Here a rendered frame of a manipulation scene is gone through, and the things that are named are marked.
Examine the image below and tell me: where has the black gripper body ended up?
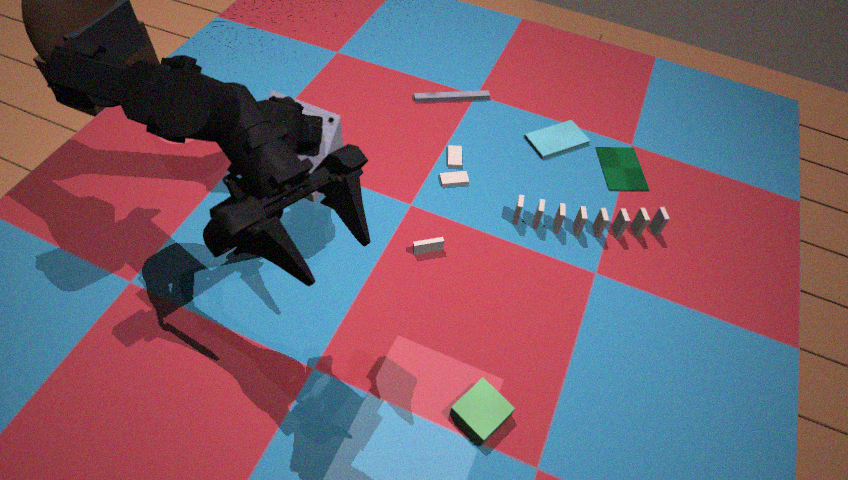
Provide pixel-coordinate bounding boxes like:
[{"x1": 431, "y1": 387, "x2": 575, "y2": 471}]
[{"x1": 203, "y1": 121, "x2": 369, "y2": 258}]

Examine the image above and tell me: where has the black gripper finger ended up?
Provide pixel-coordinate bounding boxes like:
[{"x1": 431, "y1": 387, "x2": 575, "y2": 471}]
[
  {"x1": 233, "y1": 215, "x2": 315, "y2": 286},
  {"x1": 320, "y1": 168, "x2": 370, "y2": 246}
]

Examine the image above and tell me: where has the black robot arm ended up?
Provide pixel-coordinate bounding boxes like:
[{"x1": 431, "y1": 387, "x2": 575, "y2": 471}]
[{"x1": 47, "y1": 37, "x2": 323, "y2": 155}]

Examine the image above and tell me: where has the green square block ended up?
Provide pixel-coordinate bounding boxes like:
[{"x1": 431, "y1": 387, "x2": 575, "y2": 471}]
[{"x1": 450, "y1": 377, "x2": 515, "y2": 447}]

